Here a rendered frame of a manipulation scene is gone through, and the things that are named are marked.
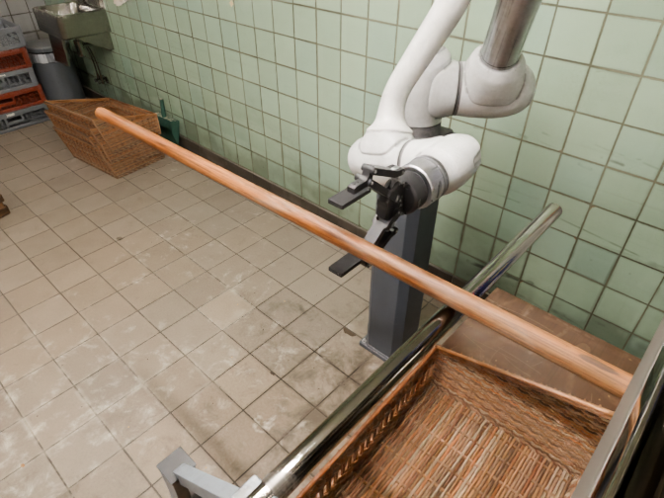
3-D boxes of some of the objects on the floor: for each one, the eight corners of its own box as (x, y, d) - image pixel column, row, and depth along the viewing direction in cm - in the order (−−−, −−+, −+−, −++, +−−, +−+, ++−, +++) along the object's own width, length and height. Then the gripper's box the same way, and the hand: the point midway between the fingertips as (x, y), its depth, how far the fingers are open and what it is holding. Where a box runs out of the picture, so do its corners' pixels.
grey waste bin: (96, 106, 434) (76, 41, 400) (54, 118, 413) (30, 51, 379) (78, 96, 454) (57, 34, 420) (38, 107, 433) (12, 42, 399)
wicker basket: (108, 184, 324) (96, 147, 307) (63, 161, 350) (49, 125, 333) (166, 157, 354) (158, 123, 337) (122, 138, 381) (112, 105, 364)
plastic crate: (54, 119, 412) (48, 101, 402) (-21, 141, 376) (-31, 123, 366) (35, 107, 432) (28, 90, 423) (-40, 127, 397) (-48, 110, 387)
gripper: (437, 131, 79) (355, 180, 66) (420, 249, 94) (350, 306, 82) (400, 119, 83) (315, 162, 70) (389, 234, 98) (318, 287, 86)
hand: (339, 237), depth 77 cm, fingers open, 13 cm apart
